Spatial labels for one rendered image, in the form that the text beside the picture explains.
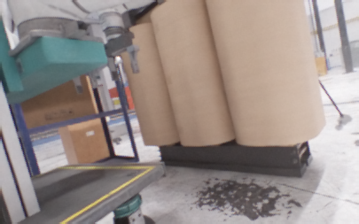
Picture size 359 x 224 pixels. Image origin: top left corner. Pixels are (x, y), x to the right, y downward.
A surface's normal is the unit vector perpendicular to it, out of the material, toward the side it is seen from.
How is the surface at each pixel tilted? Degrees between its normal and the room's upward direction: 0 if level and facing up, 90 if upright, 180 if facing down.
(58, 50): 90
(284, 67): 90
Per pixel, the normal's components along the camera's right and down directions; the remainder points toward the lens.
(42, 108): 0.69, -0.10
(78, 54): 0.82, -0.15
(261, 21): -0.46, 0.18
